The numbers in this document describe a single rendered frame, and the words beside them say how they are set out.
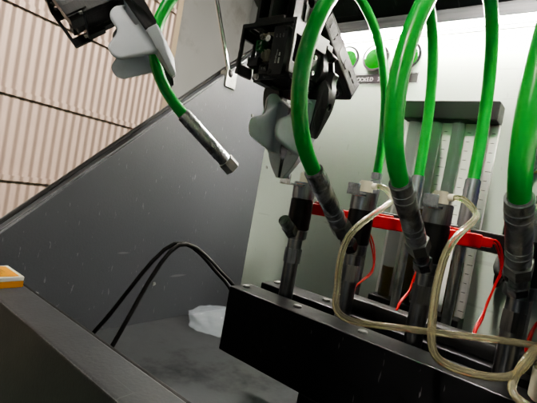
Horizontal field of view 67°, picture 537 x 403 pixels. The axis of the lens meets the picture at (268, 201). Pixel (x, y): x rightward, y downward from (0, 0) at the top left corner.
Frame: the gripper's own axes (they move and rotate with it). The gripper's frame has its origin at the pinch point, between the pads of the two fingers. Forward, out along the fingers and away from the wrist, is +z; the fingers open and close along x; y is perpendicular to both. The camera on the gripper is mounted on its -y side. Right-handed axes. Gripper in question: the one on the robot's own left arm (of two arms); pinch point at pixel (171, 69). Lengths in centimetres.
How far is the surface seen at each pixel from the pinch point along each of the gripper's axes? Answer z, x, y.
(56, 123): -78, -208, 8
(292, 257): 26.7, -0.5, 1.0
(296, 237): 24.8, 0.4, -0.5
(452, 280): 40.0, 4.9, -12.3
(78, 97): -87, -212, -12
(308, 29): 9.1, 18.7, -5.1
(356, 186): 23.0, 9.1, -6.2
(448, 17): 12.8, -2.8, -44.5
